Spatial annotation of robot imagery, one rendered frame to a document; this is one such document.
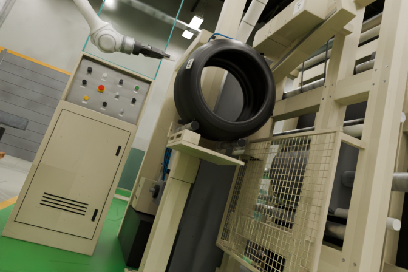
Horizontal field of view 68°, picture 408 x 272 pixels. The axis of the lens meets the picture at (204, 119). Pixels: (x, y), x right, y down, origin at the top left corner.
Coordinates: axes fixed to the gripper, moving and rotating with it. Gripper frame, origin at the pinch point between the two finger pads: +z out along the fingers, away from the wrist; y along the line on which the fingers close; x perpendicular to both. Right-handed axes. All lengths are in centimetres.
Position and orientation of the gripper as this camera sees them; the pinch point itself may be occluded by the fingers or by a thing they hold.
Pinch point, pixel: (169, 57)
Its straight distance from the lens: 171.0
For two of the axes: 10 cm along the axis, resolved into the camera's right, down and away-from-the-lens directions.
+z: 9.3, 2.1, 2.9
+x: -1.6, 9.7, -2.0
